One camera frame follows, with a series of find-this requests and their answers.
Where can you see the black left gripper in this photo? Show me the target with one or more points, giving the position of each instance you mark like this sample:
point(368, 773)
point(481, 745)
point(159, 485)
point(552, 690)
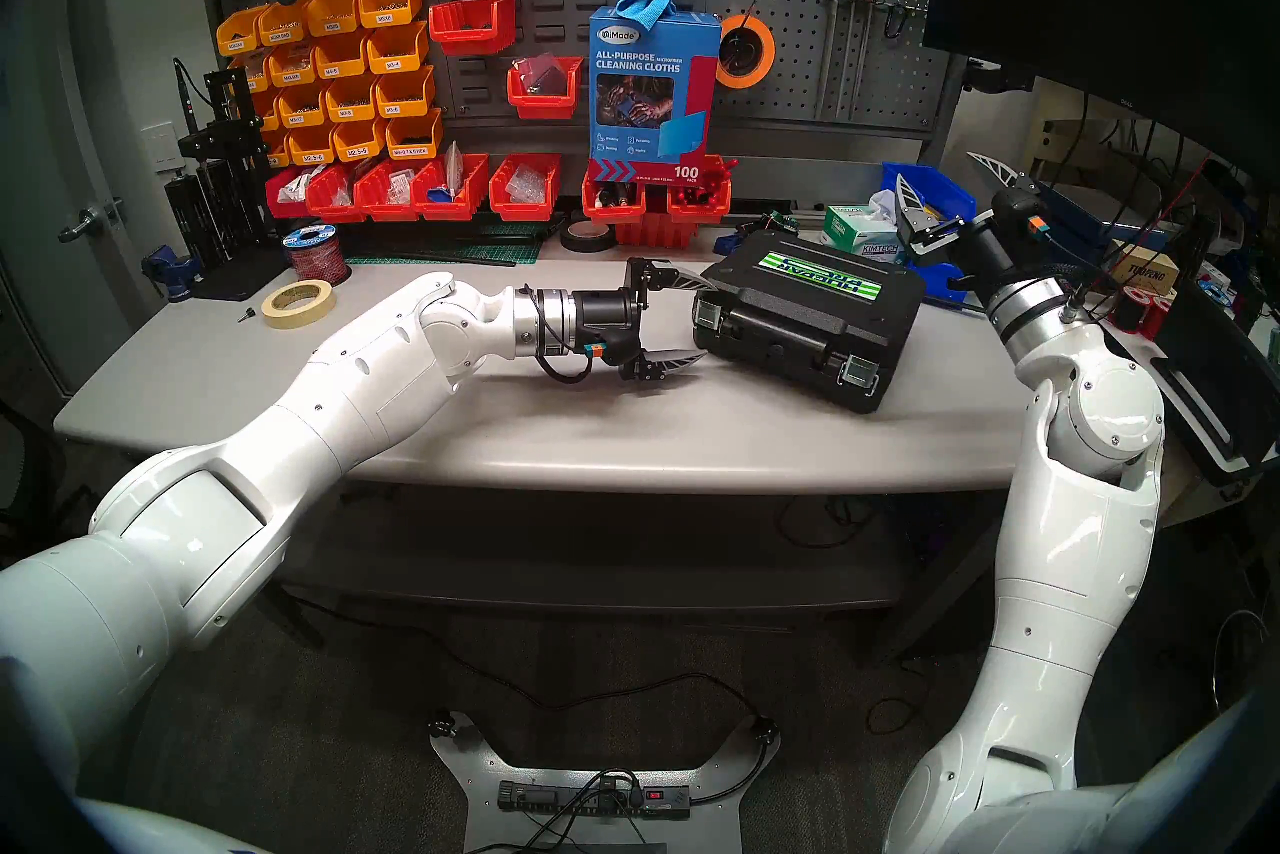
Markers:
point(605, 320)

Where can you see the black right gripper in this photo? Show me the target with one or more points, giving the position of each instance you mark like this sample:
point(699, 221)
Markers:
point(1005, 247)

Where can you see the black plastic tool box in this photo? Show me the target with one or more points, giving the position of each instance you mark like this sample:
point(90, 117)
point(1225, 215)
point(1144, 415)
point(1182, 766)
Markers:
point(800, 332)

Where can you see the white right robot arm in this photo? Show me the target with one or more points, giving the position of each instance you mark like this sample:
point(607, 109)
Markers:
point(1070, 562)

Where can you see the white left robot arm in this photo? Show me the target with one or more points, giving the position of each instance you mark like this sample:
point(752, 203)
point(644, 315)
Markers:
point(330, 402)

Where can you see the Kimtech wipes box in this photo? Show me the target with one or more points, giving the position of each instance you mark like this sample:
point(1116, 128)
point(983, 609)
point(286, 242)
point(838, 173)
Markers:
point(855, 232)

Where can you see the small cardboard box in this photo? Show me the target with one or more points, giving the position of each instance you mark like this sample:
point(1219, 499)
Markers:
point(1145, 270)

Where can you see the black open case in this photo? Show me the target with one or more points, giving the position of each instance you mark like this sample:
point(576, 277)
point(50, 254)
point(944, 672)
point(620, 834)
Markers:
point(1220, 392)

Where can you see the blue plastic bin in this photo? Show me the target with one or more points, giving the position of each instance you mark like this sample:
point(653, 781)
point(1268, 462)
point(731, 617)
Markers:
point(945, 282)
point(945, 187)

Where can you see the red plastic bin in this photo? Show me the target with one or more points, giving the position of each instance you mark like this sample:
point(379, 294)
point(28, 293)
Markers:
point(700, 204)
point(473, 32)
point(385, 212)
point(280, 209)
point(330, 212)

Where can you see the red bin holding black parts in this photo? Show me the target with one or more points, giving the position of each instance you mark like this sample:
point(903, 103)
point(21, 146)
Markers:
point(613, 210)

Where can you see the blue storage crate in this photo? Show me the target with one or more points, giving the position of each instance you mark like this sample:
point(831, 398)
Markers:
point(1085, 217)

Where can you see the black tape roll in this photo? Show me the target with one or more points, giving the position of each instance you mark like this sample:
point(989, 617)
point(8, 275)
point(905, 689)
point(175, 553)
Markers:
point(565, 237)

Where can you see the green circuit board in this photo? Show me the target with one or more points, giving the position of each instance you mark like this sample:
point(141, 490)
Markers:
point(790, 222)

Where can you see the black carabiner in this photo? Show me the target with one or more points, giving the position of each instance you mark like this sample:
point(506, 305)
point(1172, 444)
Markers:
point(888, 22)

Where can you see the green cutting mat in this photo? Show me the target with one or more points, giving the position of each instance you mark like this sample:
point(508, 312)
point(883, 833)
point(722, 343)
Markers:
point(505, 247)

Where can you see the red bin holding screw bags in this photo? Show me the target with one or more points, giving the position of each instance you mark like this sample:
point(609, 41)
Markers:
point(520, 212)

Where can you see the clear screw bags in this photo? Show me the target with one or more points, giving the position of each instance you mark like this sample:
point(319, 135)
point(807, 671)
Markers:
point(525, 182)

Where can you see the blue cleaning cloths carton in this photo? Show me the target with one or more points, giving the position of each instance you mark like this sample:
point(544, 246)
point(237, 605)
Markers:
point(650, 92)

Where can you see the orange tape roll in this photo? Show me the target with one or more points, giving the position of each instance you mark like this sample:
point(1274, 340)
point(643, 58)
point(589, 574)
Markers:
point(768, 52)

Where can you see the red bin holding bag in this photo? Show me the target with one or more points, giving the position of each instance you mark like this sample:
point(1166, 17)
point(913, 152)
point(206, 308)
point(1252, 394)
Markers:
point(545, 102)

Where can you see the clear plastic bag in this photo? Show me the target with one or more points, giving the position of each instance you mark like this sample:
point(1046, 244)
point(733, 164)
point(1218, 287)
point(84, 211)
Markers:
point(300, 184)
point(400, 184)
point(540, 72)

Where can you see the blue microfiber cloth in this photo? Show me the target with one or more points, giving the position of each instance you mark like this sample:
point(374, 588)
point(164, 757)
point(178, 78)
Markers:
point(645, 2)

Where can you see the orange bin labelled M4-0.7X8 HEX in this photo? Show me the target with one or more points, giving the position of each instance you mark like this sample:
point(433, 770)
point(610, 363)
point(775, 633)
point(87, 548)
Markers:
point(413, 134)

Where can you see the orange bin labelled M3-6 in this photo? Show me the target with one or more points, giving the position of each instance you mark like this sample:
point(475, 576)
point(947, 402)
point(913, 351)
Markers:
point(405, 92)

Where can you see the orange bin labelled M2.5-5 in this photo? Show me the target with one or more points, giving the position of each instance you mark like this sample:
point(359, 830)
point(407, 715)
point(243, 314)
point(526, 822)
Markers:
point(357, 142)

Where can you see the beige masking tape roll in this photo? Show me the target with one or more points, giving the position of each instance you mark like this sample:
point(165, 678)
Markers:
point(295, 320)

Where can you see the orange bin labelled M3-4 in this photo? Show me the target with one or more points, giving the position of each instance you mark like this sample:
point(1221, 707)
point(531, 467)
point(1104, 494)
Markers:
point(397, 49)

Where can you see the orange bin labelled M3-8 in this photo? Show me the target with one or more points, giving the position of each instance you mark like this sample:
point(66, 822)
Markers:
point(350, 100)

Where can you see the orange bin labelled M2.5-6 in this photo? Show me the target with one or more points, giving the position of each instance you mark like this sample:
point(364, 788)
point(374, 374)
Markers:
point(312, 147)

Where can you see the orange bin labelled M3X6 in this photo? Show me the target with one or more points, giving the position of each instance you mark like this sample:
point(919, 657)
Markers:
point(390, 4)

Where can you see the orange bin labelled M4-6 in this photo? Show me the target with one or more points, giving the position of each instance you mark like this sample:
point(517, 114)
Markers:
point(340, 57)

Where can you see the orange parts bin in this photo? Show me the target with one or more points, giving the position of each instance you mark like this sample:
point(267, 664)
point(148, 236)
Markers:
point(277, 152)
point(265, 114)
point(255, 74)
point(300, 107)

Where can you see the orange bin labelled M4X4X6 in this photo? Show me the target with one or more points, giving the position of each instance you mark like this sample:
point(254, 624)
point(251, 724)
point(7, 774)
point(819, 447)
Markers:
point(291, 67)

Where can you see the black soldering stand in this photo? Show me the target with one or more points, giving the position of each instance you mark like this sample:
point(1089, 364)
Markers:
point(225, 142)

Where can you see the black power strip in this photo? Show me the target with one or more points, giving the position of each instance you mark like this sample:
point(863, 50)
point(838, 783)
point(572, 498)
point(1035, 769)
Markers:
point(560, 799)

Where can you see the orange bin labelled M3X8 BAD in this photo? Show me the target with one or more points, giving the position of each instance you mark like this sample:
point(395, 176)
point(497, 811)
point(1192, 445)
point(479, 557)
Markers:
point(283, 25)

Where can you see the blue bench vise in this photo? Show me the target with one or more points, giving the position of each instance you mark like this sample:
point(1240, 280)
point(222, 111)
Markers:
point(170, 272)

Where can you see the orange bin labelled M3X5X4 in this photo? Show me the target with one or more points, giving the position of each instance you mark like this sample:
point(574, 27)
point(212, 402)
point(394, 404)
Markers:
point(237, 34)

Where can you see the black soldering iron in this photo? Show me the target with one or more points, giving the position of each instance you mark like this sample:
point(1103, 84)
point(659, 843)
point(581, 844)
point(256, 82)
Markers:
point(185, 97)

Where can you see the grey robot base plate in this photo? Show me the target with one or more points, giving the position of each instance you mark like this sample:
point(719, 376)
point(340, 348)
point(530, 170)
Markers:
point(465, 777)

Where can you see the white light switch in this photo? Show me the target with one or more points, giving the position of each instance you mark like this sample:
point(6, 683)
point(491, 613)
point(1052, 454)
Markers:
point(157, 147)

